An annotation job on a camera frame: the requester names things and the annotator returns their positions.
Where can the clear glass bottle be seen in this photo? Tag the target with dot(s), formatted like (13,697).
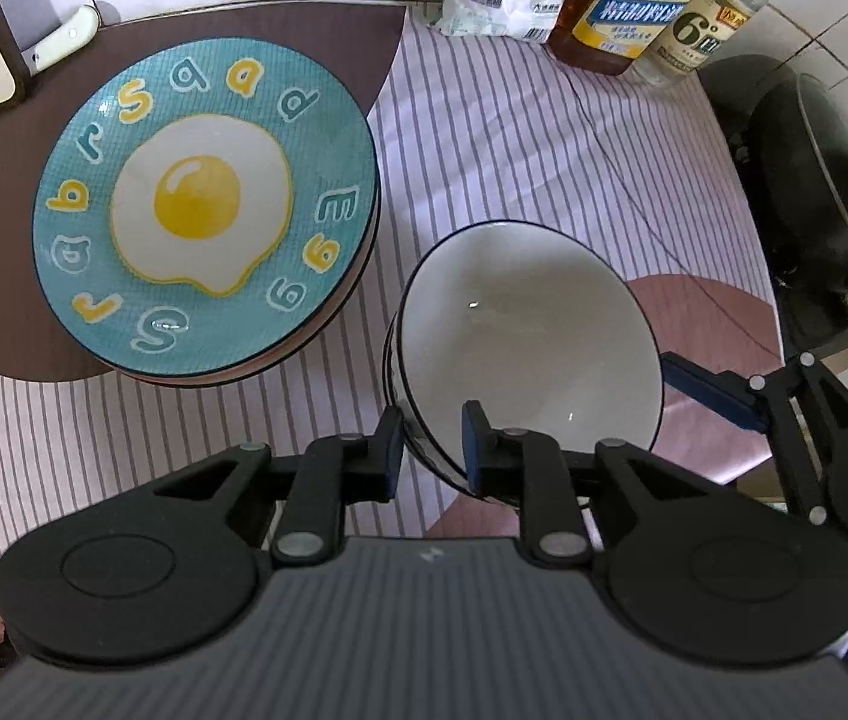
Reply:
(701,30)

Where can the black wok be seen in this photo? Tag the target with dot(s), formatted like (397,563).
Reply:
(754,187)

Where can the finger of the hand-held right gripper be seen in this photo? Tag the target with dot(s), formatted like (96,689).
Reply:
(709,386)

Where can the white carrot heart plate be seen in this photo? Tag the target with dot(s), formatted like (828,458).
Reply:
(319,345)

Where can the yellow label brown liquid bottle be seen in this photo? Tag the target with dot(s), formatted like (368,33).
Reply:
(634,7)

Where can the teal fried egg plate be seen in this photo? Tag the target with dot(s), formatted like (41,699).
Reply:
(199,195)

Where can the glass wok lid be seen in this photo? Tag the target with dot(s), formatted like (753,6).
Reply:
(821,157)

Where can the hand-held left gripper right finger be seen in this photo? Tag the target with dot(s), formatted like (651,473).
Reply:
(472,446)

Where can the striped pink brown tablecloth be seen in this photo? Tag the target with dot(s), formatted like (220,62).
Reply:
(506,150)

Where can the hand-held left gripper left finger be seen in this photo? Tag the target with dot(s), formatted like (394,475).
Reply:
(394,454)

